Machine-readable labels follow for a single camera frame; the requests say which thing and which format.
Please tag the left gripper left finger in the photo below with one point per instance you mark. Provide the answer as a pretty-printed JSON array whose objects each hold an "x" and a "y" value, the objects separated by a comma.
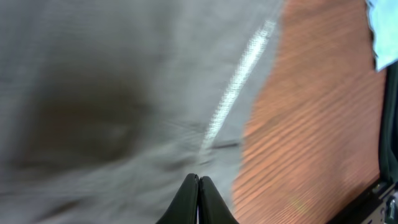
[{"x": 183, "y": 208}]

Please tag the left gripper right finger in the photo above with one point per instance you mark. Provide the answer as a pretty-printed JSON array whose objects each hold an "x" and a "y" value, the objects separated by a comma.
[{"x": 211, "y": 207}]

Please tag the grey shorts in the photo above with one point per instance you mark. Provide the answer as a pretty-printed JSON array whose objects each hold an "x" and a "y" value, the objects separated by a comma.
[{"x": 106, "y": 106}]

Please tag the black garment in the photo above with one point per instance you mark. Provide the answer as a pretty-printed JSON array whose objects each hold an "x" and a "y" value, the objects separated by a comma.
[{"x": 388, "y": 130}]

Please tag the light blue printed t-shirt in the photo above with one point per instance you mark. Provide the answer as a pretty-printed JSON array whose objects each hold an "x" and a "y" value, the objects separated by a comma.
[{"x": 382, "y": 20}]

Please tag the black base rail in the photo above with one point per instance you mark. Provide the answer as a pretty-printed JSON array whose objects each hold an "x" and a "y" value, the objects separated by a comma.
[{"x": 376, "y": 205}]

